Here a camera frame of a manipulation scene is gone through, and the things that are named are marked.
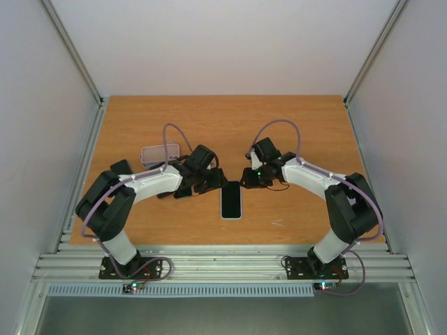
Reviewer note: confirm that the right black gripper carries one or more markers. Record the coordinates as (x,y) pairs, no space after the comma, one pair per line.
(250,178)

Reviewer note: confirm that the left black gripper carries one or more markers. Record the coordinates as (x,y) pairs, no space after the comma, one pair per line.
(220,178)

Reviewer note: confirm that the black phone blue edge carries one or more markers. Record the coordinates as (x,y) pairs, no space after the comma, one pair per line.
(231,200)

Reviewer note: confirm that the blue phone case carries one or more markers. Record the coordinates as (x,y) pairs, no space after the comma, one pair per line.
(231,218)

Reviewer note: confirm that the black phone pink edge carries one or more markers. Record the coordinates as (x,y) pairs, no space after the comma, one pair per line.
(164,195)

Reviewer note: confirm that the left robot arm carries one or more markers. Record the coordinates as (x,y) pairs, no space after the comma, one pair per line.
(106,206)

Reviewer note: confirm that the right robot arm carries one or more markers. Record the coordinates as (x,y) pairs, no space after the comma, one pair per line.
(353,211)

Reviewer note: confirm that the black phone lilac edge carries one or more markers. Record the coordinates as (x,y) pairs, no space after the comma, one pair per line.
(183,193)

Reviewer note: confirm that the pink clear phone case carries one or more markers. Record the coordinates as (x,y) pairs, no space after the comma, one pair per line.
(160,153)

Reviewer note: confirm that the black phone far left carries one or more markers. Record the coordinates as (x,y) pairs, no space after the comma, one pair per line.
(121,167)

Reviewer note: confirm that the right small circuit board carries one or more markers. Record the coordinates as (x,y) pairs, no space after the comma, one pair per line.
(326,286)

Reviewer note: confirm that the small circuit board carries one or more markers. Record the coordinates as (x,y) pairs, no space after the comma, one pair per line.
(132,288)
(326,286)

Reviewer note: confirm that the left small circuit board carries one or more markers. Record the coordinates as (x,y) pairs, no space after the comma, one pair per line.
(132,288)

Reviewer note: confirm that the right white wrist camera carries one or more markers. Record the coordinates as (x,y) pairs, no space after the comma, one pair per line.
(254,159)

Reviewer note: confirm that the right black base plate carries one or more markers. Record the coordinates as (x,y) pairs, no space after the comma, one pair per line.
(297,268)

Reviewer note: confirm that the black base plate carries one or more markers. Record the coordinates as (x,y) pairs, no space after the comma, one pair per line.
(297,268)
(138,269)

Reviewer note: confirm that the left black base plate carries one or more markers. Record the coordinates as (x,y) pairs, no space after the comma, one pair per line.
(138,269)

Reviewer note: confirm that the left aluminium corner post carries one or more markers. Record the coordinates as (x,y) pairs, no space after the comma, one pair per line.
(62,32)

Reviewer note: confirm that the aluminium corner post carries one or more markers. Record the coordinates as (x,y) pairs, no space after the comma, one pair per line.
(377,46)
(62,32)

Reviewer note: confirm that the aluminium front rail frame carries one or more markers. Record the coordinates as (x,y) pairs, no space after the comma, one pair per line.
(225,263)

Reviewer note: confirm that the grey slotted cable duct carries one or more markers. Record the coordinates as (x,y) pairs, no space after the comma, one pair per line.
(183,290)

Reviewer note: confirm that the right aluminium corner post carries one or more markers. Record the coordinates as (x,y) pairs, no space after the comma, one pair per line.
(377,46)

